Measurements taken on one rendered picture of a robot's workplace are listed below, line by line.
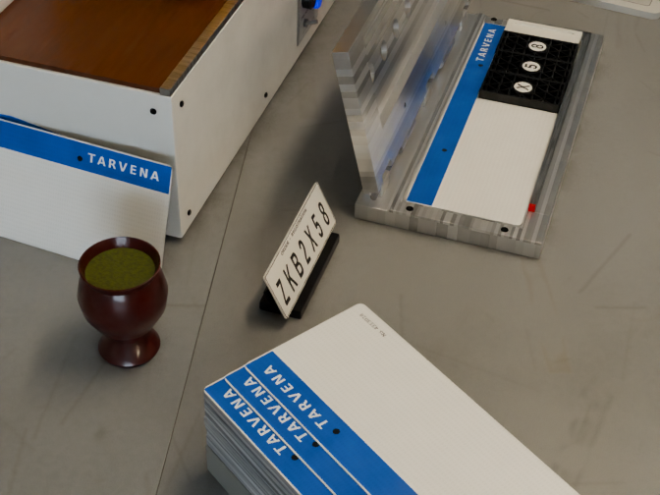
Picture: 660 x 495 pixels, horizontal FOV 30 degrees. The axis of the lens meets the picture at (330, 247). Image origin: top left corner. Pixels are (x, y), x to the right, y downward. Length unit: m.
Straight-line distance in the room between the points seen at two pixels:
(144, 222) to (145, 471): 0.28
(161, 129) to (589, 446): 0.51
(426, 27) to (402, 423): 0.65
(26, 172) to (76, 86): 0.12
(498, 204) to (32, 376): 0.53
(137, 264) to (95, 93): 0.19
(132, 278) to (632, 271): 0.53
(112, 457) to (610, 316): 0.52
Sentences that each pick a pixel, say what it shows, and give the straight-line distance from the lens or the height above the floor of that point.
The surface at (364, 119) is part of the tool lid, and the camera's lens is 1.28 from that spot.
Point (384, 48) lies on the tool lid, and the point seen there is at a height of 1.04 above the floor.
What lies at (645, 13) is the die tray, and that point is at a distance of 1.78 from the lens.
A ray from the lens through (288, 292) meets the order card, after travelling 1.23.
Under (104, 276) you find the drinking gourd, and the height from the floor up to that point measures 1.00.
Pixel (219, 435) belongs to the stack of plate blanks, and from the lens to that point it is 1.05.
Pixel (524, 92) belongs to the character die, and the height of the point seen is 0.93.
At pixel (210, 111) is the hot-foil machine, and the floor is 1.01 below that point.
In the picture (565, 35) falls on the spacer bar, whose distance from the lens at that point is 1.65.
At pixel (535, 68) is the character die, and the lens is 1.57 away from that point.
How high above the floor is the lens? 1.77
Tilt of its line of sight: 41 degrees down
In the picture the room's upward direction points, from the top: 2 degrees clockwise
